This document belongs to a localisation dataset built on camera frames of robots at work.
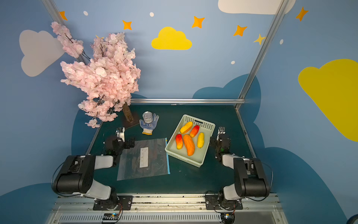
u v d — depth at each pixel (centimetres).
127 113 102
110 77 60
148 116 107
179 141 96
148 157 91
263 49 86
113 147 73
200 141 97
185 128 102
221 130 82
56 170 54
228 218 73
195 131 102
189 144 93
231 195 62
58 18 72
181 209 74
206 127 105
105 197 61
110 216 73
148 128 105
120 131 82
